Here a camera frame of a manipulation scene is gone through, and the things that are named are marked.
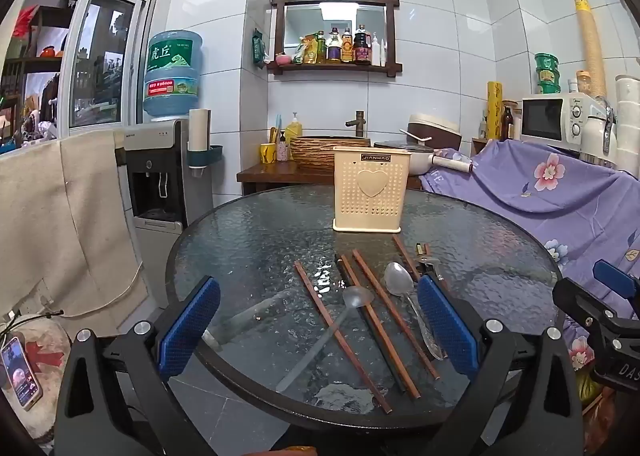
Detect white microwave oven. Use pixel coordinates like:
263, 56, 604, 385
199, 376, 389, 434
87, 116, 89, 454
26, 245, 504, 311
520, 93, 608, 151

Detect woven basket sink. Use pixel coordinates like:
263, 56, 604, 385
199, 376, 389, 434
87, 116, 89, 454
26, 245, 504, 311
290, 136, 372, 173

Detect brown wooden chopstick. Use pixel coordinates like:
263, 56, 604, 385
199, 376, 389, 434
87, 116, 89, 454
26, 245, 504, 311
352, 249, 441, 381
341, 266, 421, 400
392, 235, 423, 283
294, 261, 393, 415

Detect cream perforated utensil holder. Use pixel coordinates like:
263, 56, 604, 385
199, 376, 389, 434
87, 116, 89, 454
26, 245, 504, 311
332, 146, 413, 233

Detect white cable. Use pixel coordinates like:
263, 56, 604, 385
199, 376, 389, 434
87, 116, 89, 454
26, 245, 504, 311
65, 261, 146, 319

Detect red artificial flower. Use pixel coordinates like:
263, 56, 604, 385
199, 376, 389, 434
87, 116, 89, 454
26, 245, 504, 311
12, 3, 41, 41

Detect smartphone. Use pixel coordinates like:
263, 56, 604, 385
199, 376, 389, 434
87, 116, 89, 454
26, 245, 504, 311
0, 336, 41, 411

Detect wooden display shelf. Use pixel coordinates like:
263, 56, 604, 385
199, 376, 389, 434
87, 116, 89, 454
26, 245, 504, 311
0, 0, 68, 137

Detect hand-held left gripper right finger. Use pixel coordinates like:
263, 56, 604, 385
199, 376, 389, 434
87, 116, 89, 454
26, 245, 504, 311
416, 275, 586, 456

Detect bronze faucet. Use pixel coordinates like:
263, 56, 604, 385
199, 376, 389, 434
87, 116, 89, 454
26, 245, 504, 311
345, 110, 368, 139

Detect black gold-banded chopstick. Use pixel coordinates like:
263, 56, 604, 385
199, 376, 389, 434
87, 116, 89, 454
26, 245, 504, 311
416, 242, 446, 284

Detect yellow green snack packet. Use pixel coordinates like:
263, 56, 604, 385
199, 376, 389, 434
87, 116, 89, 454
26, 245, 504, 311
292, 36, 316, 65

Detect green hanging packet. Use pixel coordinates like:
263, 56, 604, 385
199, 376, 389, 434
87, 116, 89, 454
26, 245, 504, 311
251, 28, 266, 69

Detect yellow soap pump bottle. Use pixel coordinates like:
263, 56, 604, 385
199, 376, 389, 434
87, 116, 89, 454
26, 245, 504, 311
285, 112, 303, 147

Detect sliding window frame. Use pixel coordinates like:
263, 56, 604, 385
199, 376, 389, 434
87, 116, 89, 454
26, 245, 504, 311
59, 0, 161, 131

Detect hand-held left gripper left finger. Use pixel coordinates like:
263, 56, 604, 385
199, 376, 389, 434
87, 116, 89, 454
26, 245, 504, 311
52, 276, 236, 456

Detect white thermos jug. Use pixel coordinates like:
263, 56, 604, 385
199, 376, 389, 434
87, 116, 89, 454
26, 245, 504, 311
581, 106, 621, 167

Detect yellow wrap roll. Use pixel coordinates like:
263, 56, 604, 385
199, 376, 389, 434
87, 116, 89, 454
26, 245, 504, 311
486, 82, 504, 141

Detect teal wall holder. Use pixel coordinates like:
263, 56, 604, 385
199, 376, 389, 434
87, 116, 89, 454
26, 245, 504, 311
186, 143, 224, 171

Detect grey water dispenser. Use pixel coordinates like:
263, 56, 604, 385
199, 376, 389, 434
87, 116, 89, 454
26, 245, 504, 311
122, 118, 216, 309

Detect stack of white cups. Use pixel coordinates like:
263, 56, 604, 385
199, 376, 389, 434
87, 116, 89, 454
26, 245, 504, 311
614, 74, 640, 171

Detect tall stack of paper cups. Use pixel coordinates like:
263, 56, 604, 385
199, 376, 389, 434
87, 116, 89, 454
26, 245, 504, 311
572, 0, 608, 99

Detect dark wooden counter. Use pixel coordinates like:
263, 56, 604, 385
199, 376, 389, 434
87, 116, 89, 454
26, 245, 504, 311
236, 163, 423, 197

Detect beige cloth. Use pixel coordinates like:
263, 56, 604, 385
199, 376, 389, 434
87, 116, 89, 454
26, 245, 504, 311
0, 130, 148, 319

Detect plain black chopstick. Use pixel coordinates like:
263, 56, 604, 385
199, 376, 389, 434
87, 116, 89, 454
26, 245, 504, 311
335, 254, 407, 393

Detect white paper cup tube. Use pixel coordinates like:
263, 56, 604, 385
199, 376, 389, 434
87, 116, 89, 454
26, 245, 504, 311
188, 108, 211, 171

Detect stack of green bowls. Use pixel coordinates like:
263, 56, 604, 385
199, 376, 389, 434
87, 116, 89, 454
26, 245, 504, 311
534, 53, 561, 95

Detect brown glass bottle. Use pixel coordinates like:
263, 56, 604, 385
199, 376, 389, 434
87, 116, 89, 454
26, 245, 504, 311
500, 103, 517, 141

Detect blue water jug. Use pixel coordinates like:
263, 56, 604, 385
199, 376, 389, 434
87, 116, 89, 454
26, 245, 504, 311
143, 29, 204, 123

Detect brown cream rice cooker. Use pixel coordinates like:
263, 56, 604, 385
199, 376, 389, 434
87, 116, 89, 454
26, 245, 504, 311
407, 113, 461, 151

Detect purple floral cloth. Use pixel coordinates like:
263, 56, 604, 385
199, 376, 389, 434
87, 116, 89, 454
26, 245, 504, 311
419, 138, 640, 387

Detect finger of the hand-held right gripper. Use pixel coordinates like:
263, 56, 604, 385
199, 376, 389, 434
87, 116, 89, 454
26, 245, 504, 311
552, 277, 640, 337
593, 259, 640, 307

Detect dark soy sauce bottle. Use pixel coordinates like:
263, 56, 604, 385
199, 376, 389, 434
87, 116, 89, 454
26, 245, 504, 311
353, 24, 372, 65

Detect round patterned cushion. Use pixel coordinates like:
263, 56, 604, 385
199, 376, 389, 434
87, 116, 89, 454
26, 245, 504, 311
0, 316, 73, 442

